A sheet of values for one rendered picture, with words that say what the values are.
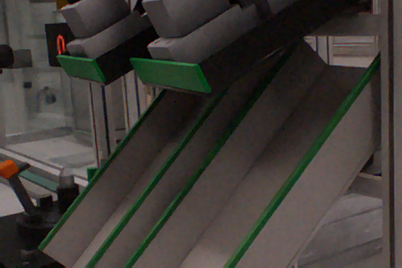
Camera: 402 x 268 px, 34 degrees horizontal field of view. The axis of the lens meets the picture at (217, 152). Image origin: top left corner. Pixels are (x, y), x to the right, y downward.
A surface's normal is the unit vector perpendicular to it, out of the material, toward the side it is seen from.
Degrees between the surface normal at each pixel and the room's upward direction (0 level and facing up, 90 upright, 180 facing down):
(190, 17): 90
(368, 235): 90
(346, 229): 90
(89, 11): 88
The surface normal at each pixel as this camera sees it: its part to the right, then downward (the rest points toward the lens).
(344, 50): -0.80, 0.17
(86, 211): 0.43, 0.16
